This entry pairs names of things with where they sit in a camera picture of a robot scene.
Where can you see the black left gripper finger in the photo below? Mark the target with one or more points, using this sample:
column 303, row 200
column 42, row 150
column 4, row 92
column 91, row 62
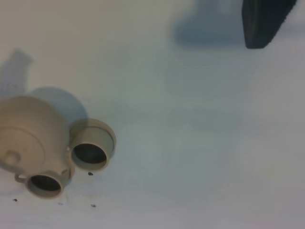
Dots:
column 262, row 20

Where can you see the beige ceramic teapot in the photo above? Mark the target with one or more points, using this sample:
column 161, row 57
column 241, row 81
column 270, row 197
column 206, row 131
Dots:
column 34, row 137

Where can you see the beige front cup saucer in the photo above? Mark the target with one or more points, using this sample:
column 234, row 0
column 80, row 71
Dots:
column 100, row 126

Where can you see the beige front teacup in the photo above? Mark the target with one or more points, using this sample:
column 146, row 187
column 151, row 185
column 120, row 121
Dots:
column 92, row 149

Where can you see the beige teacup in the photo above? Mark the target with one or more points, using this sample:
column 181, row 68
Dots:
column 46, row 184
column 92, row 149

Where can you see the beige rear teacup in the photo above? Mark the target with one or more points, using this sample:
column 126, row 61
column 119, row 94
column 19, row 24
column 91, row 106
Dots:
column 46, row 184

